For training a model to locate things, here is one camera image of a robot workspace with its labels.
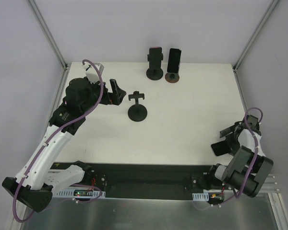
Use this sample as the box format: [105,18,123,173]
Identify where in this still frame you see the white-edged phone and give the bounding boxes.
[211,140,230,157]

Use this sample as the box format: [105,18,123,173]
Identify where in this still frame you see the tall black clamp stand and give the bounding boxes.
[128,91,148,122]

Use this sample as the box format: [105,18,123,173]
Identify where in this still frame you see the black round-base clamp stand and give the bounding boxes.
[145,52,165,81]

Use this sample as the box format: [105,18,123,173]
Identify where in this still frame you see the black stand with wooden base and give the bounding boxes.
[165,69,180,83]

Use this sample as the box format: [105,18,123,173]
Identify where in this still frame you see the purple phone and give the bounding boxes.
[147,46,163,69]

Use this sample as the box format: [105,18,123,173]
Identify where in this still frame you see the black phone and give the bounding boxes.
[167,48,181,73]

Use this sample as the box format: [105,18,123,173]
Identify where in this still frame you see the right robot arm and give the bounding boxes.
[197,115,274,197]

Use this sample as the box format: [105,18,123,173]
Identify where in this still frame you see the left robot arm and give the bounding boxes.
[2,77,126,212]

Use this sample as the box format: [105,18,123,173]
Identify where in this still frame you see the right white cable duct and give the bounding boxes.
[192,191,224,201]

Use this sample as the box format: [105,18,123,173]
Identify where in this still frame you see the white cable duct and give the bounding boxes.
[53,188,106,199]
[192,191,224,201]

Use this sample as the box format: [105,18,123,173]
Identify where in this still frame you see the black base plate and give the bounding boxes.
[55,162,233,199]

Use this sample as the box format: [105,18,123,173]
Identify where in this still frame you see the left white cable duct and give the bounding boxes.
[53,188,106,199]

